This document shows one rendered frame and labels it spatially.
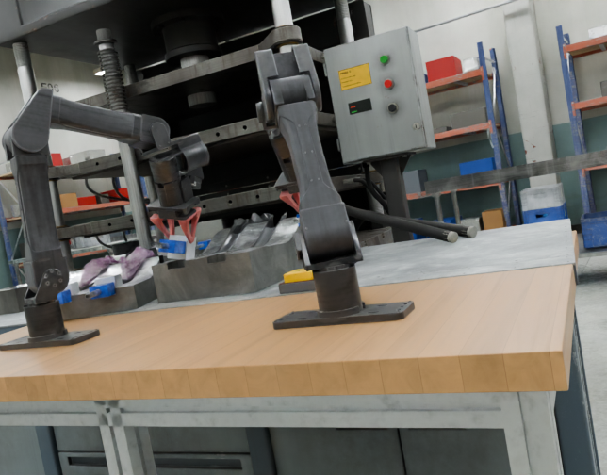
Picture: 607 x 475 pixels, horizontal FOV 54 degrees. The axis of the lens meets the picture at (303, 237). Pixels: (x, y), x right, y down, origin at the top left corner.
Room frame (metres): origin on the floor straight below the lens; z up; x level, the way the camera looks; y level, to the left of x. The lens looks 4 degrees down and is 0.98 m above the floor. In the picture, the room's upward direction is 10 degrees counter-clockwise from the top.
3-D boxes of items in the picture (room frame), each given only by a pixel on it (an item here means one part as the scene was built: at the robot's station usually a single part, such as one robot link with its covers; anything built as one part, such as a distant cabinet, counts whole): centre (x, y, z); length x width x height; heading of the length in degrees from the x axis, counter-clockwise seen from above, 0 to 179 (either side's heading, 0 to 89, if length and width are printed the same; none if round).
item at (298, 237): (0.86, -0.03, 0.90); 0.09 x 0.06 x 0.06; 95
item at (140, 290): (1.62, 0.50, 0.86); 0.50 x 0.26 x 0.11; 173
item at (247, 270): (1.55, 0.14, 0.87); 0.50 x 0.26 x 0.14; 156
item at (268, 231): (1.54, 0.15, 0.92); 0.35 x 0.16 x 0.09; 156
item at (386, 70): (2.11, -0.34, 0.74); 0.31 x 0.22 x 1.47; 66
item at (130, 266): (1.62, 0.49, 0.90); 0.26 x 0.18 x 0.08; 173
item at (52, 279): (1.13, 0.50, 0.90); 0.09 x 0.06 x 0.06; 37
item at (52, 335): (1.12, 0.50, 0.84); 0.20 x 0.07 x 0.08; 64
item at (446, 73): (7.55, -1.62, 1.17); 2.06 x 0.65 x 2.34; 59
